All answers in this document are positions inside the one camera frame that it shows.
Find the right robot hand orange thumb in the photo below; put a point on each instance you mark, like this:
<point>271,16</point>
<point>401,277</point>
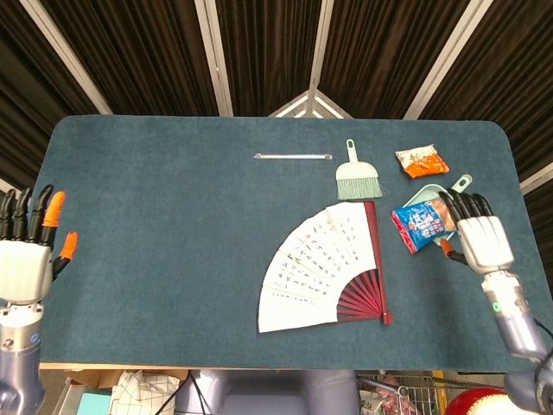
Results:
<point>484,242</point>

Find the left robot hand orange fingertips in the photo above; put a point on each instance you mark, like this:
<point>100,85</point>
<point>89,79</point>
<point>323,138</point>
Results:
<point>21,272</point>

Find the paper fan with red ribs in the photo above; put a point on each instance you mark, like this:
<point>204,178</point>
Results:
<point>315,268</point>

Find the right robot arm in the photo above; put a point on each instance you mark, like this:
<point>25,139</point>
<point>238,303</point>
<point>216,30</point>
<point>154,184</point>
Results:
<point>514,315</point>

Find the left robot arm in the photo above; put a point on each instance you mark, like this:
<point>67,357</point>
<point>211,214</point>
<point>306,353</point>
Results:
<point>19,359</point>

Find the blue snack packet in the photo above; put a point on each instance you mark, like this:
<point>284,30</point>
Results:
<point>419,225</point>

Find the green plastic dustpan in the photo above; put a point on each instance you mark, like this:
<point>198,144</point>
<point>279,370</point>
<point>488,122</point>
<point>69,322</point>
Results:
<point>425,192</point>

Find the orange snack packet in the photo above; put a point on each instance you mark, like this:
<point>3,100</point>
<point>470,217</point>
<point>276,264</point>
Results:
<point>421,162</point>

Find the cardboard box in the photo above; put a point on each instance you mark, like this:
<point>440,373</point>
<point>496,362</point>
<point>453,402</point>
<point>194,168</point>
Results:
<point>99,378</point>

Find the green hand broom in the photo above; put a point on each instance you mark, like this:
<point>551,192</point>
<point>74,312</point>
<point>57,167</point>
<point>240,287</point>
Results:
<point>358,179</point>

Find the teal box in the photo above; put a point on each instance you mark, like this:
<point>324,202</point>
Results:
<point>95,404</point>

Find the blue felt table cover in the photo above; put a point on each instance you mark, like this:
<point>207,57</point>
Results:
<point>173,242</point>

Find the red and white ball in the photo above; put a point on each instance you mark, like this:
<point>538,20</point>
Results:
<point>475,404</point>

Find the white checkered cloth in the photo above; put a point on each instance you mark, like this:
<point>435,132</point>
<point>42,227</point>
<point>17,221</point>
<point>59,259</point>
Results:
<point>142,395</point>

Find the silver metal strip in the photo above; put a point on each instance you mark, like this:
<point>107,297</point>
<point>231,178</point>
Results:
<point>294,156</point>

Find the grey-purple robot torso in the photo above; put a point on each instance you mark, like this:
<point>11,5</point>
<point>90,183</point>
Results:
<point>268,395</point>

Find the dark brown pleated curtain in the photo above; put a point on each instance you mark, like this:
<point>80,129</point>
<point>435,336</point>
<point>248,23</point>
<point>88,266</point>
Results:
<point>276,52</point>

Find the white slotted metal rail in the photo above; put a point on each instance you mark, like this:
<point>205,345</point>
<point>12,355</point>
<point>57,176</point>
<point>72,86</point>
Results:
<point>320,47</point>
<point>214,56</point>
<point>65,54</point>
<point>449,56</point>

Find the white triangular frame brace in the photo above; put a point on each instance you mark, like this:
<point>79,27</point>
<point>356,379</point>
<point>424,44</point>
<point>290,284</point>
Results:
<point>310,106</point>

